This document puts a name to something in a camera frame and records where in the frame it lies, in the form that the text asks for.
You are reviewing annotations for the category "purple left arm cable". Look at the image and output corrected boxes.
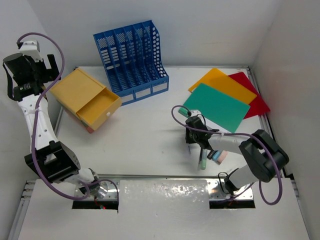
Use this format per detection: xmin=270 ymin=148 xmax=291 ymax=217
xmin=17 ymin=32 xmax=120 ymax=201

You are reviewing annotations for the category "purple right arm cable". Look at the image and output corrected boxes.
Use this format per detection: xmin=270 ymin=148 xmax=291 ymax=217
xmin=171 ymin=105 xmax=284 ymax=206

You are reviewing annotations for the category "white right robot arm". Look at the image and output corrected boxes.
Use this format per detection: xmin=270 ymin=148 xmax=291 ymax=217
xmin=185 ymin=116 xmax=289 ymax=195

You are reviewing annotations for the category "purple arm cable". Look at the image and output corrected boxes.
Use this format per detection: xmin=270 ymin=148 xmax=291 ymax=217
xmin=171 ymin=105 xmax=284 ymax=206
xmin=17 ymin=32 xmax=120 ymax=201

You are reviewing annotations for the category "black pen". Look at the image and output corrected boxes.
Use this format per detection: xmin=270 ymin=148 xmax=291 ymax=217
xmin=197 ymin=148 xmax=203 ymax=170

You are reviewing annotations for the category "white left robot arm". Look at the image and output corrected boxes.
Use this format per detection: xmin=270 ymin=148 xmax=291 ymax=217
xmin=2 ymin=53 xmax=101 ymax=197

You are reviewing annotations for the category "pink bottom drawer box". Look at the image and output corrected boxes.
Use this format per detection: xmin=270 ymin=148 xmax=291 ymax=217
xmin=71 ymin=111 xmax=100 ymax=134

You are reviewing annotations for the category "green glue stick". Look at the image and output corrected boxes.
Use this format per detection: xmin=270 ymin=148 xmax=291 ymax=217
xmin=202 ymin=149 xmax=208 ymax=170

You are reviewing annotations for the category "blue file organizer rack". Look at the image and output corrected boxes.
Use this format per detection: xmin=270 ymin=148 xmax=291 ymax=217
xmin=93 ymin=20 xmax=170 ymax=106

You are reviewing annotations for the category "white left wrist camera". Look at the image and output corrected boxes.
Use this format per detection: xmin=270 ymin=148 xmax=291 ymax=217
xmin=17 ymin=40 xmax=43 ymax=63

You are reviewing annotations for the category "yellow drawer box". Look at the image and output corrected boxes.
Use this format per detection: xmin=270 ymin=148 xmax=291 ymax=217
xmin=50 ymin=68 xmax=122 ymax=127

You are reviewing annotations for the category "green folder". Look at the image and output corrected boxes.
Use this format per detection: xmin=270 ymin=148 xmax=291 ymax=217
xmin=183 ymin=83 xmax=250 ymax=133

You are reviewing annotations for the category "red folder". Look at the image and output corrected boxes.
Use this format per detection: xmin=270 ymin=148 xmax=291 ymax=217
xmin=229 ymin=72 xmax=270 ymax=119

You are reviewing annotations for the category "pink eraser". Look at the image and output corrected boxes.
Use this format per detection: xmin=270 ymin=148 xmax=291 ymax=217
xmin=215 ymin=150 xmax=228 ymax=165

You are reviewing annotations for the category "black orange highlighter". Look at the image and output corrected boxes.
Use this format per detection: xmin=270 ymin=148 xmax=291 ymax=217
xmin=207 ymin=150 xmax=217 ymax=159

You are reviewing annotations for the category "orange folder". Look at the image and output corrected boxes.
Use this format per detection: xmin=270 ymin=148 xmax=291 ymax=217
xmin=188 ymin=68 xmax=257 ymax=105

